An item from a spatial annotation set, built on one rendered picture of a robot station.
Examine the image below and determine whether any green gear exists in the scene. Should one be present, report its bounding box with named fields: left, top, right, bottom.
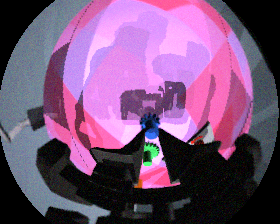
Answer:
left=142, top=141, right=160, bottom=167

